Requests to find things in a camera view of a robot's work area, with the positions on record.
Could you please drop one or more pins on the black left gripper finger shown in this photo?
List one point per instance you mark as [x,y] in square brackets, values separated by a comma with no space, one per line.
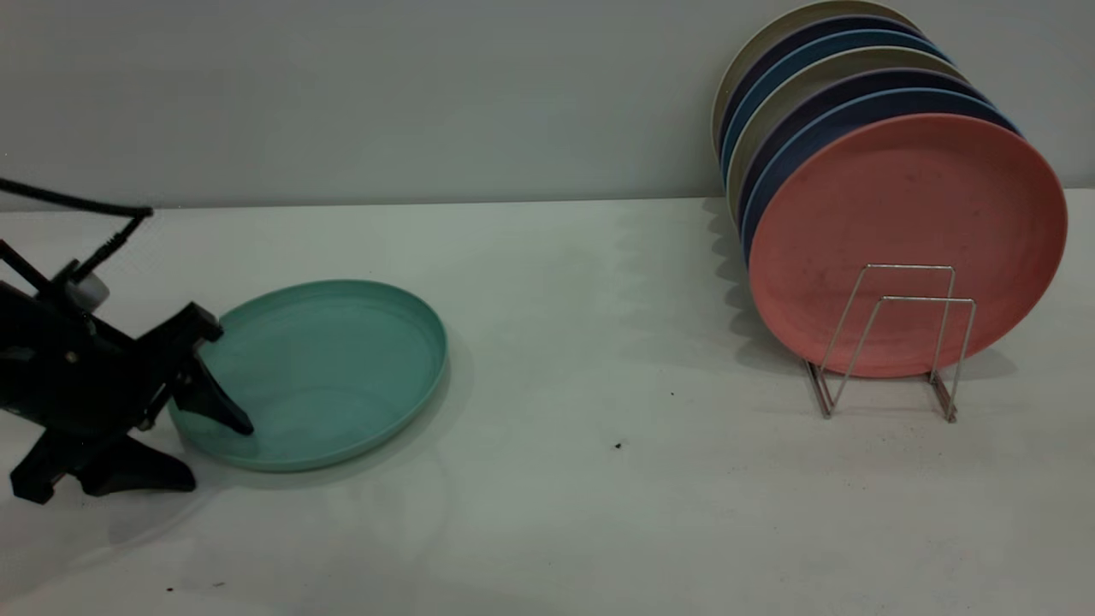
[128,466]
[184,334]

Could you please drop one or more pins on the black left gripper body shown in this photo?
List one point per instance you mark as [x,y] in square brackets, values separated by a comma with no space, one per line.
[60,368]

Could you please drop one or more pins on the green round plate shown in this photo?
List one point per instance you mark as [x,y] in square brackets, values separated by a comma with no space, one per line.
[334,376]

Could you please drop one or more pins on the blue plate with light rim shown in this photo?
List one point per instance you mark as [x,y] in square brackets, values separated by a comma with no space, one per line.
[855,109]

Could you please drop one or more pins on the beige round plate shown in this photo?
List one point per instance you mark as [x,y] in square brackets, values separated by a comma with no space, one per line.
[855,62]
[821,10]

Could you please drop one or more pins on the dark purple plate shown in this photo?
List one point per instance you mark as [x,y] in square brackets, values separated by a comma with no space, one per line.
[855,85]

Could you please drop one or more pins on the teal blue plate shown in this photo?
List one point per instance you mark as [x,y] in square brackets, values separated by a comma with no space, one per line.
[855,42]

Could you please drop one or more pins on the pink round plate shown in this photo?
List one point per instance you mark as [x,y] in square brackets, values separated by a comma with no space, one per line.
[907,214]

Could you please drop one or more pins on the dark navy plate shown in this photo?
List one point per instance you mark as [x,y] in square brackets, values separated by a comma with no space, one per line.
[855,25]

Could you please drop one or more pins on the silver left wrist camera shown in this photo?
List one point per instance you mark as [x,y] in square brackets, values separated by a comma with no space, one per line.
[88,293]

